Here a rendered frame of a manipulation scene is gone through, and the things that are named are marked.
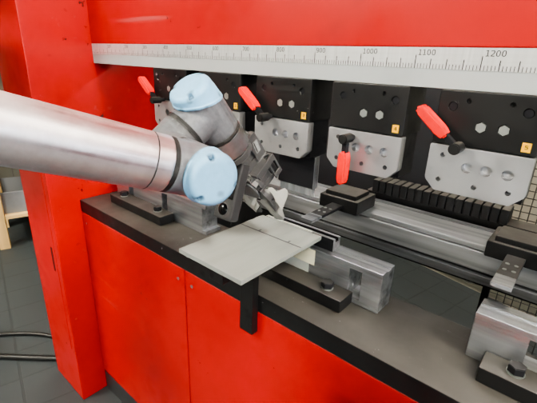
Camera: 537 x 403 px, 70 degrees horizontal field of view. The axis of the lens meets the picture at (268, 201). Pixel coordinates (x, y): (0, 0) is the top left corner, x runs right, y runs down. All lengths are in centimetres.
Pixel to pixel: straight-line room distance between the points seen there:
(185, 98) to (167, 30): 54
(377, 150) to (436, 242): 39
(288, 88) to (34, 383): 173
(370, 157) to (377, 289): 28
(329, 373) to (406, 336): 17
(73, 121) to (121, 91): 111
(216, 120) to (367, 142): 29
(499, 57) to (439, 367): 52
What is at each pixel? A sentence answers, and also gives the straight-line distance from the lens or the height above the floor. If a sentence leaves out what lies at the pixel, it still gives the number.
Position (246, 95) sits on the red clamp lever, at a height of 130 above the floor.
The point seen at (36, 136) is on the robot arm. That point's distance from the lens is 45.
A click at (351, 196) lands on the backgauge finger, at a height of 103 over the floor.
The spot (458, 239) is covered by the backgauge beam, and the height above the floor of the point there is 98.
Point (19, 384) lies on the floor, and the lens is 217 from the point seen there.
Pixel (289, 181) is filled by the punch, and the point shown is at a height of 110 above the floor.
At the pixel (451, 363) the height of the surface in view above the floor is 87.
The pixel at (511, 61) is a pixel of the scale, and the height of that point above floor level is 138.
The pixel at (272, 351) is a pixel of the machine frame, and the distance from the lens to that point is 95.
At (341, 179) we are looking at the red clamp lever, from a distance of 75.
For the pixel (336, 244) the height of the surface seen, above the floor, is 98.
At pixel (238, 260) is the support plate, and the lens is 77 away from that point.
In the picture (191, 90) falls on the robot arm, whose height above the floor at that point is 132.
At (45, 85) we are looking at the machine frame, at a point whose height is 127.
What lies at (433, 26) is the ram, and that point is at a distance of 71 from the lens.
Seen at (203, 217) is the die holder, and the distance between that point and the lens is 116.
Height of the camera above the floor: 138
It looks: 20 degrees down
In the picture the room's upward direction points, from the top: 2 degrees clockwise
